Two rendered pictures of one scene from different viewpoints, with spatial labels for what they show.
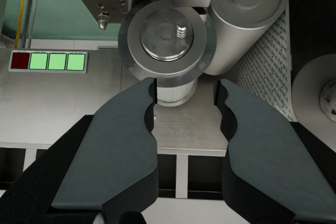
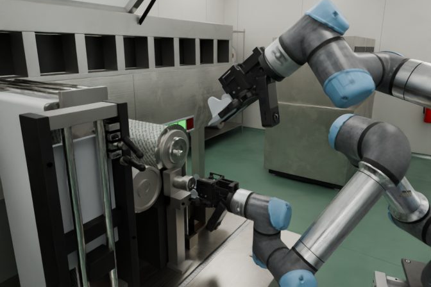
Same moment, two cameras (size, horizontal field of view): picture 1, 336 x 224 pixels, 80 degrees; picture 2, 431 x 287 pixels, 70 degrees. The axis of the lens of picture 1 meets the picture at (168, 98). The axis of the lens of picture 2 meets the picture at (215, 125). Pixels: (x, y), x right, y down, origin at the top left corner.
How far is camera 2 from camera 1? 0.70 m
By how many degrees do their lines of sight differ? 54
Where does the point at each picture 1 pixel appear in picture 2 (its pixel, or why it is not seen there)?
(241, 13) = (145, 176)
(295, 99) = not seen: hidden behind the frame
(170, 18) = (177, 157)
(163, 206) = (93, 26)
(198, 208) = (63, 24)
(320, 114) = not seen: hidden behind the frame
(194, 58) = (166, 142)
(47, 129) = (171, 80)
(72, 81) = (163, 117)
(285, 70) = not seen: hidden behind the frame
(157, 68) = (177, 132)
